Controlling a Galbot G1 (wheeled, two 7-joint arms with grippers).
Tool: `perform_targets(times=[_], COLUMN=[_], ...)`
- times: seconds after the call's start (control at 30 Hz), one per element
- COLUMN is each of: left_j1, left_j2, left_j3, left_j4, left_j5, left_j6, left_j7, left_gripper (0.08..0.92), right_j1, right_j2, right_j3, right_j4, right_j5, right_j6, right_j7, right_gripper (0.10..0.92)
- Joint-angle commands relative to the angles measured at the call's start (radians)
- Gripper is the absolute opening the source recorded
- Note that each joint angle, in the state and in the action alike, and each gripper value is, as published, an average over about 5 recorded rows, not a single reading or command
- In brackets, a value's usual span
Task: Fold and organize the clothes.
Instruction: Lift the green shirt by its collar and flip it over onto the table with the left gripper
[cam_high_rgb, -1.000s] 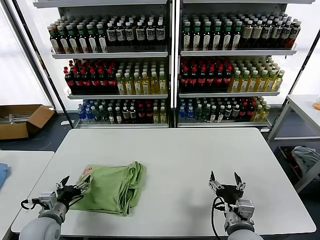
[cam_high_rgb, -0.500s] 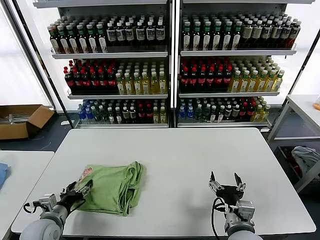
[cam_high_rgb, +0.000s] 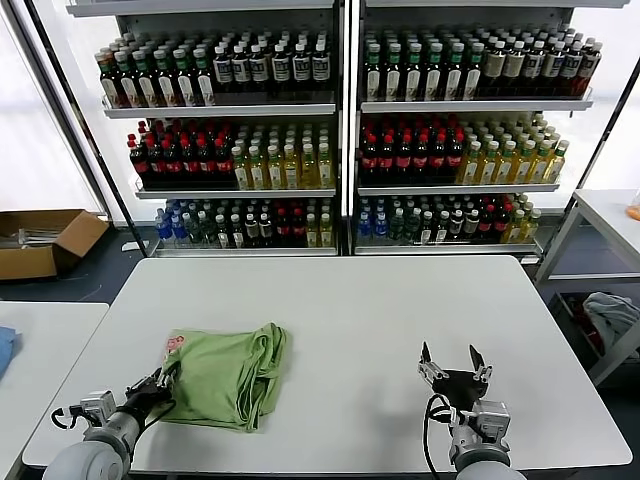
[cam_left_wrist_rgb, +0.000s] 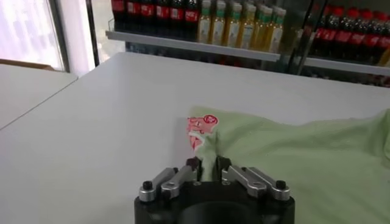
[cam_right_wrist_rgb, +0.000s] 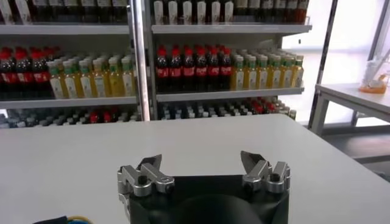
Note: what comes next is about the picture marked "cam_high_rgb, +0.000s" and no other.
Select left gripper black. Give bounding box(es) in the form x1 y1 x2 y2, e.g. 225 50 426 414
124 368 180 426

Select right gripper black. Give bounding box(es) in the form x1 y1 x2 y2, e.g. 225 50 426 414
417 341 493 409

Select light green polo shirt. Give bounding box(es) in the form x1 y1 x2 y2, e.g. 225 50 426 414
158 322 294 434

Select white side table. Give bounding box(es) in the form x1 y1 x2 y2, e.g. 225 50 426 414
0 301 110 480

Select blue cloth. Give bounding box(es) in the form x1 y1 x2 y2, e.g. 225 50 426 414
0 325 24 381

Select grey crumpled cloth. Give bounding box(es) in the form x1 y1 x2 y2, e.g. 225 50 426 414
582 291 640 361

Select brown cardboard box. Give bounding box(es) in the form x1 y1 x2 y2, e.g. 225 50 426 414
0 208 110 281

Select clear plastic items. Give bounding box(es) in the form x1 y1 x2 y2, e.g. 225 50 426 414
0 227 56 249

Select grey framed side table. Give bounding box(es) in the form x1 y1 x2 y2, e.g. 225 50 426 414
533 187 640 386

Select grey metal shelf rack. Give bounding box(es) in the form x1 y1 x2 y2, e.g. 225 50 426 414
348 0 629 264
64 0 350 259

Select green-cap dark tea bottle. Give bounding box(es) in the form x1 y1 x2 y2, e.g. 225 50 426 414
172 47 197 106
152 48 179 107
193 46 217 106
424 42 446 101
132 48 160 107
97 49 124 109
445 42 466 101
464 42 485 100
404 42 425 101
363 42 384 101
383 42 404 101
113 49 141 108

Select beige-label dark drink bottle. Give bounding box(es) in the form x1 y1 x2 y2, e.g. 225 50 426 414
503 39 526 97
484 40 507 97

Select white-label dark drink bottle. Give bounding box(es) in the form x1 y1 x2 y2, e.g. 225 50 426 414
248 42 269 94
579 37 603 96
542 39 565 97
291 41 312 94
231 42 252 94
523 39 545 97
212 43 234 94
311 41 331 94
270 41 292 94
560 39 584 97

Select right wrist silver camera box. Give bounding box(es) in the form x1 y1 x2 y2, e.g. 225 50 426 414
469 399 512 444

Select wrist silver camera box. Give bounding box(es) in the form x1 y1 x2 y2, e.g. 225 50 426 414
79 392 117 426
469 399 512 444

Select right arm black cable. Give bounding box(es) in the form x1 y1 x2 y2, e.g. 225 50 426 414
422 393 461 475

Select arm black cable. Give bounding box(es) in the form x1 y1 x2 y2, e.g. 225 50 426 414
51 405 86 430
422 393 461 475

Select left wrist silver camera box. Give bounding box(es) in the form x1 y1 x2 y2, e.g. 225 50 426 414
79 392 117 426

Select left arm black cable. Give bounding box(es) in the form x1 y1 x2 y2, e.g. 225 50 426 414
51 405 86 430

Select dark window frame post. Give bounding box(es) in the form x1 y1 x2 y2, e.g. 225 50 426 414
19 0 141 244

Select grey window frame post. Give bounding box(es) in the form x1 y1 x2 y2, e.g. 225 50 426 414
0 0 110 217

